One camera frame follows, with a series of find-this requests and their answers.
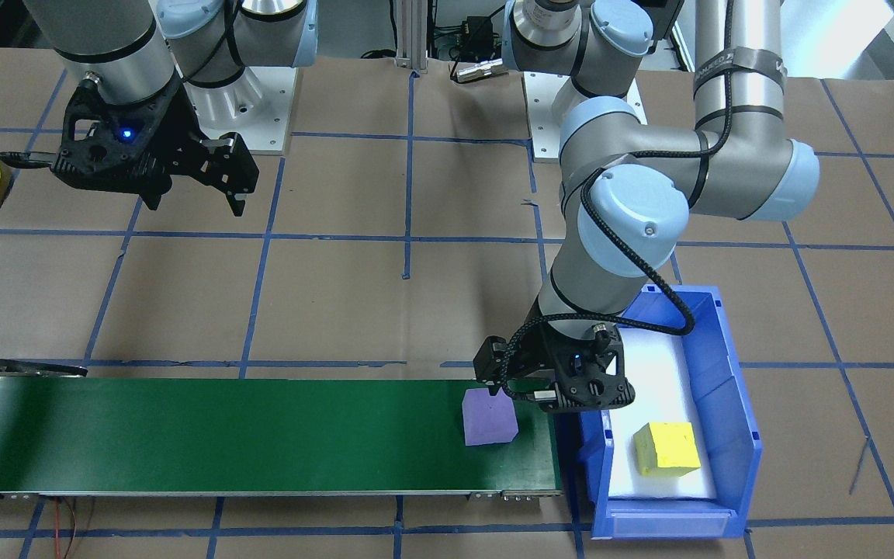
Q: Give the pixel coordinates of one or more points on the yellow foam block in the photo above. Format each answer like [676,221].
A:
[668,450]

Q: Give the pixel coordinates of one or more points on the upright aluminium profile post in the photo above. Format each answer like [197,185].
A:
[412,31]

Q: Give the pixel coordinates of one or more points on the purple foam block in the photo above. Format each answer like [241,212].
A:
[490,423]

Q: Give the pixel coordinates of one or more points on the blue plastic bin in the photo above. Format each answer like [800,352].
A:
[726,388]

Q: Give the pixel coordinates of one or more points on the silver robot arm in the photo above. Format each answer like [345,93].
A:
[105,31]
[633,217]

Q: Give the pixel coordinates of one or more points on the white foam pad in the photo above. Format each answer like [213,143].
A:
[660,388]

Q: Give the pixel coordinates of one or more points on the black power adapter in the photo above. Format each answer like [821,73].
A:
[478,32]

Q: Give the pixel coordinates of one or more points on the green conveyor belt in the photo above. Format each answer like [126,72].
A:
[261,435]

